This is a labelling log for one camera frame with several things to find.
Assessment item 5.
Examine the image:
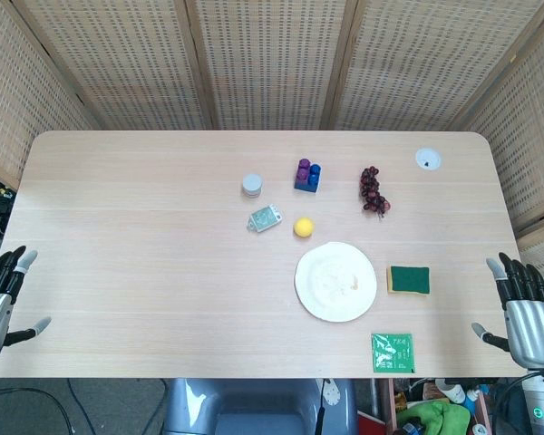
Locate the green plush toy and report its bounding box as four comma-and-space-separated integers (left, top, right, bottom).
396, 400, 471, 435

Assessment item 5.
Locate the dark purple grape bunch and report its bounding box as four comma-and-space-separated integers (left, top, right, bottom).
359, 166, 393, 221

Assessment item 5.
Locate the white plastic bottle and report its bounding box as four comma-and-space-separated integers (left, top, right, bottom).
434, 378, 469, 405

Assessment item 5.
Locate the red box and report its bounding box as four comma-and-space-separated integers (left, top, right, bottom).
357, 413, 393, 435

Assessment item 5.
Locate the white perforated bracket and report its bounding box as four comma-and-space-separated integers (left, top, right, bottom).
321, 379, 342, 411

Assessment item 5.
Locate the wooden table leg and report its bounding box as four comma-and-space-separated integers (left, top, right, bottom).
370, 378, 399, 435

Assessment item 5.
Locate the green sachet packet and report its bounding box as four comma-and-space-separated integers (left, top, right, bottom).
370, 333, 415, 374

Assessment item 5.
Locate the blue purple toy block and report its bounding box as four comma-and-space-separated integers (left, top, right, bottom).
292, 158, 323, 196

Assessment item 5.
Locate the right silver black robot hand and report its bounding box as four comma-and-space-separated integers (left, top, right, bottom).
471, 252, 544, 369

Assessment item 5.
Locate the white round plate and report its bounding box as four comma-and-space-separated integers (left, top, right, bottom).
294, 241, 378, 324

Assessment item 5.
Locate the grey robot torso base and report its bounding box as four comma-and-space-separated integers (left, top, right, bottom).
161, 377, 359, 435

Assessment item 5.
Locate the yellow ball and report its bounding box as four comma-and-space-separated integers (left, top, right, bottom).
293, 217, 316, 238

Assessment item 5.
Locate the black floor cable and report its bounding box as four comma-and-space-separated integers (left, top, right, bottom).
0, 384, 76, 435

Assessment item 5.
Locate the green yellow sponge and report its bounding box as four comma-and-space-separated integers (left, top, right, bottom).
385, 266, 432, 295

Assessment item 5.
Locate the white table cable grommet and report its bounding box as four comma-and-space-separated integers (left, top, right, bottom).
414, 147, 443, 171

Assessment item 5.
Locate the clear packaged green card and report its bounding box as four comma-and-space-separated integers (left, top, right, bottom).
246, 204, 284, 234

